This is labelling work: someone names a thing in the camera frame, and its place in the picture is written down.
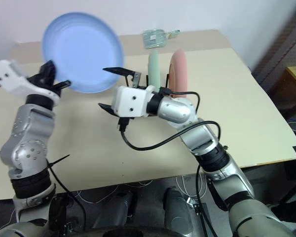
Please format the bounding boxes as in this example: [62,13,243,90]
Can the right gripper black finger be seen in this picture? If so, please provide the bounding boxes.
[98,103,119,117]
[102,67,135,78]

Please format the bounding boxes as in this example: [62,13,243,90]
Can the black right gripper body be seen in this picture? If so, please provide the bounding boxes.
[124,71,142,89]

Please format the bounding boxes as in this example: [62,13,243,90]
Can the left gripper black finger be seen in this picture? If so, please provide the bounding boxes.
[40,60,57,85]
[53,79,72,90]

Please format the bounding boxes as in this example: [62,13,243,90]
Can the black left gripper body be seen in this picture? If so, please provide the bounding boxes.
[27,73,62,96]

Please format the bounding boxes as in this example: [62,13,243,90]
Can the blue plate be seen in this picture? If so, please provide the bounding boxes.
[41,12,125,94]

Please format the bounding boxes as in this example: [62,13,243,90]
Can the dish rack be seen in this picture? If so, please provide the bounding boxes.
[145,72,172,91]

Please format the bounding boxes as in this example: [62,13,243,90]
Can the green plate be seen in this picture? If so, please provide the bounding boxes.
[148,50,161,91]

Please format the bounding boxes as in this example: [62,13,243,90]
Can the pink plate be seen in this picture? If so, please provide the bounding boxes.
[168,49,189,98]

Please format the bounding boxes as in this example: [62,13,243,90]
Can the pale green plastic package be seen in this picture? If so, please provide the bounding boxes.
[142,29,168,49]

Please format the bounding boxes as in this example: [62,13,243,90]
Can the dark rounded robot leg shape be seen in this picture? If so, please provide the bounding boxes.
[163,187,203,234]
[92,189,137,230]

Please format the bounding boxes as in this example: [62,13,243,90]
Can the wooden cabinet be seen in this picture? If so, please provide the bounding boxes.
[273,66,296,117]

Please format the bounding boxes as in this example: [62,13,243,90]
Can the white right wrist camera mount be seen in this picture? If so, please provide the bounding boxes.
[111,85,155,118]

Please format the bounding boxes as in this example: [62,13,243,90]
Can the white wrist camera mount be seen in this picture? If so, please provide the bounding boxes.
[111,85,155,118]
[0,59,61,103]

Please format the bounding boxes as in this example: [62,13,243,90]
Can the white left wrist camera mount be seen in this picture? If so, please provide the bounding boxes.
[0,59,61,103]

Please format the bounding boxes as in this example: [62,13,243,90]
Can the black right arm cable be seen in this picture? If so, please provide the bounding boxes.
[117,90,222,152]

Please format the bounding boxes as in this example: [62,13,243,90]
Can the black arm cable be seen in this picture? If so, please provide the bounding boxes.
[117,90,222,152]
[45,155,87,232]

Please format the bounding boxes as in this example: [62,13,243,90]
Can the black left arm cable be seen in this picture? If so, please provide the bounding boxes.
[45,155,87,232]

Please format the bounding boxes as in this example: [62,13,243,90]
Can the white wires under table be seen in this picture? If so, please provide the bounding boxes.
[71,172,213,205]

